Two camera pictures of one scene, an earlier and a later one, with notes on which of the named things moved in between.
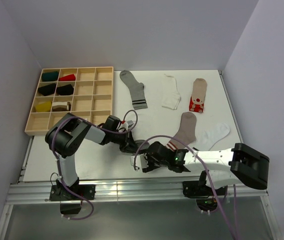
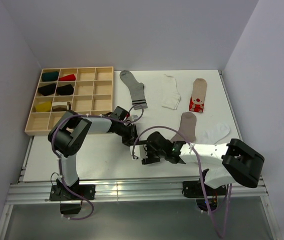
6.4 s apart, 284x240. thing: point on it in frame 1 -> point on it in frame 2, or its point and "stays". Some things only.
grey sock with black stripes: [136, 90] stays
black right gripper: [151, 166] -> [150, 159]
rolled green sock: [50, 76] stays
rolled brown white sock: [61, 106] stays
